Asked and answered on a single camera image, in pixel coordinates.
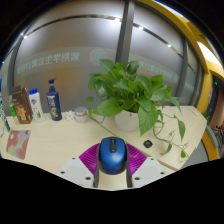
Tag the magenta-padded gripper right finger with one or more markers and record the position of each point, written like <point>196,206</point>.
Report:
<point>136,159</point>

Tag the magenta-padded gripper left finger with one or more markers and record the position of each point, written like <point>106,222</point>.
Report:
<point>88,158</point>

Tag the blue and black computer mouse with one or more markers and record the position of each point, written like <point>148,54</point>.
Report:
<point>112,156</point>

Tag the pastel patchwork mouse pad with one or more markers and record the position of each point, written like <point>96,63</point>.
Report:
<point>18,144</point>

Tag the black round desk grommet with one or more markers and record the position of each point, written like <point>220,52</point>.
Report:
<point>147,144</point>

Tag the green plant in white pot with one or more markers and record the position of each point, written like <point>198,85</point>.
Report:
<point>126,120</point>

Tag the small white jar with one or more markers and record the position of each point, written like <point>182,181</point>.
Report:
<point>81,116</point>

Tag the crumpled white tissue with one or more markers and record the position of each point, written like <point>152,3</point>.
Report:
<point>69,116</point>

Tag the dark blue pump bottle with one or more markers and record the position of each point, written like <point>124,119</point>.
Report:
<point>54,103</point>

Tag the white bottle with blue cap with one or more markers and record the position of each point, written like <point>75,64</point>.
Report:
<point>36,106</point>

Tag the brown cardboard box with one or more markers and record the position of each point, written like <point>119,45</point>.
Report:
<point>23,106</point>

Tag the clear bottle with green label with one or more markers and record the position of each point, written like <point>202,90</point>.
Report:
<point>12,108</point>

